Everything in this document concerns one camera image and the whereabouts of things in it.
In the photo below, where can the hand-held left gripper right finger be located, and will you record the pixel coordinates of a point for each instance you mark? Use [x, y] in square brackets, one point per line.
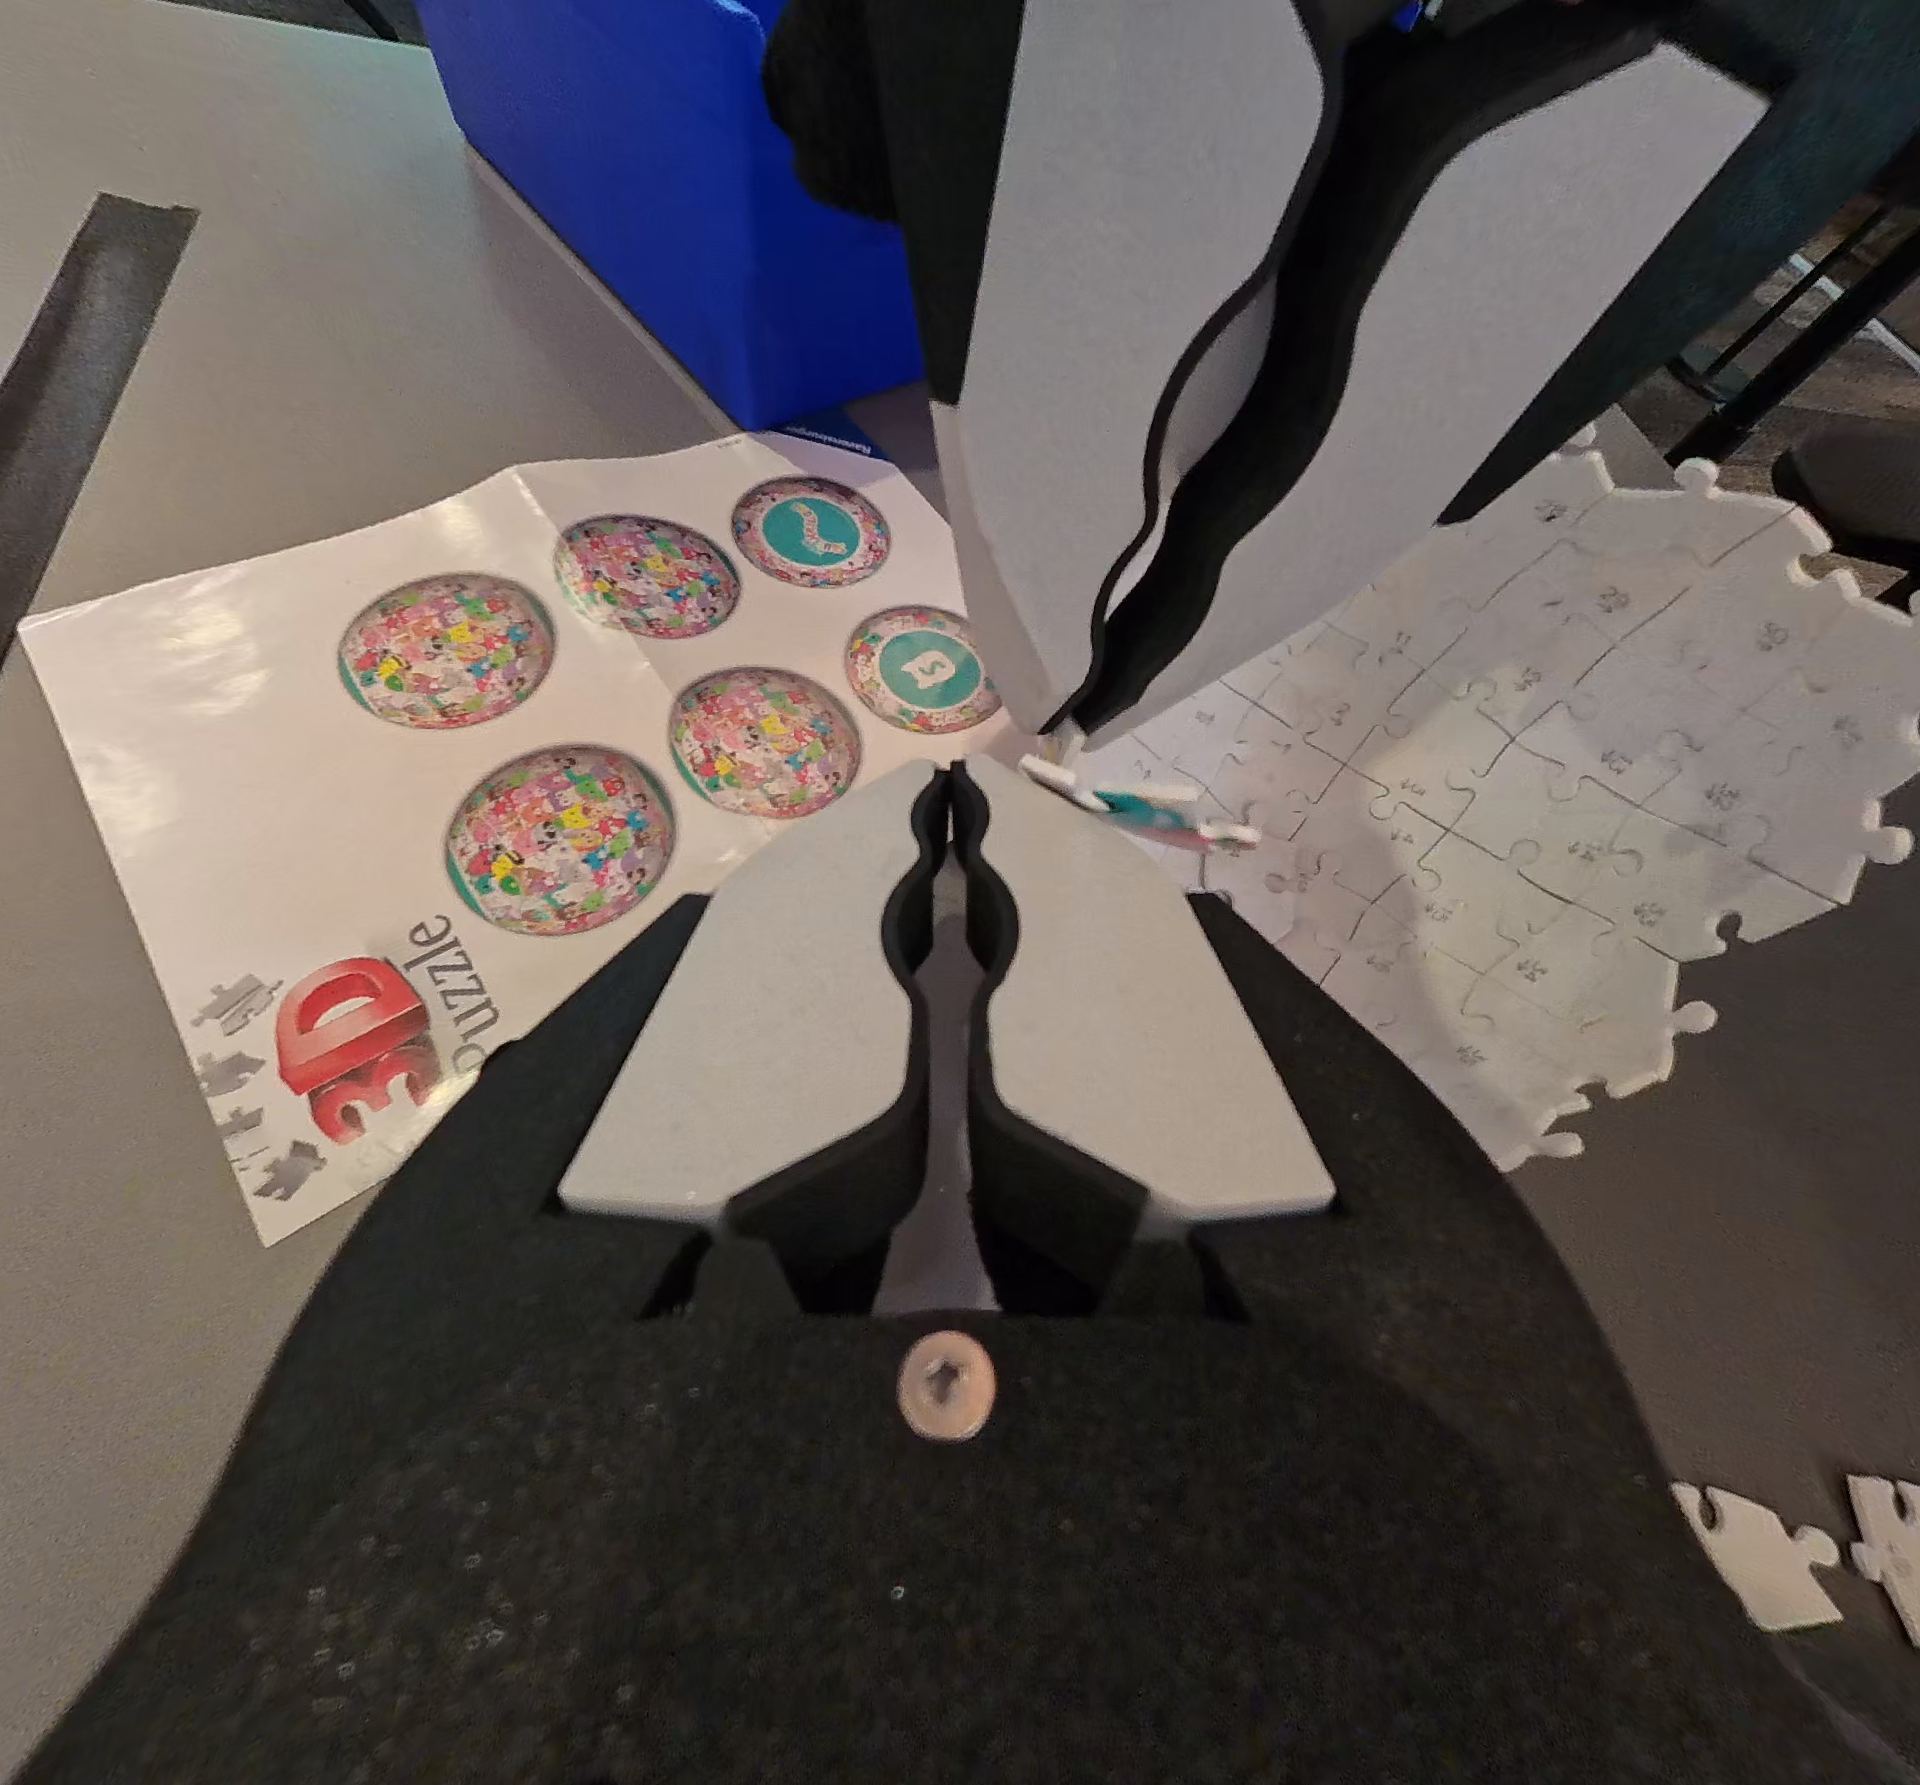
[1155, 1050]

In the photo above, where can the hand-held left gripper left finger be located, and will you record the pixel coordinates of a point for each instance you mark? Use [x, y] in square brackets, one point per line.
[750, 1035]

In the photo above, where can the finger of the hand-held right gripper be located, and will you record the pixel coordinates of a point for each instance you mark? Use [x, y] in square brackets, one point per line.
[1125, 164]
[1502, 284]

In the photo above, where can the single white puzzle piece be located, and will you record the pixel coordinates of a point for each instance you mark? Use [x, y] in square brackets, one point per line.
[1140, 807]

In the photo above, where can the partly built puzzle ball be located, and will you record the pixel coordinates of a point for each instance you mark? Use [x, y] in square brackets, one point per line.
[1575, 794]

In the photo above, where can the joined white puzzle strip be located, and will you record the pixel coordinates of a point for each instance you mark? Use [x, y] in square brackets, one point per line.
[1771, 1575]

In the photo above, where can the puzzle instruction sheet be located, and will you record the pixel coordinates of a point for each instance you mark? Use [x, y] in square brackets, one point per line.
[225, 794]

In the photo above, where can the blue plastic bin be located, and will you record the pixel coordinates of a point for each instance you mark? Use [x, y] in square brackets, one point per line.
[629, 91]

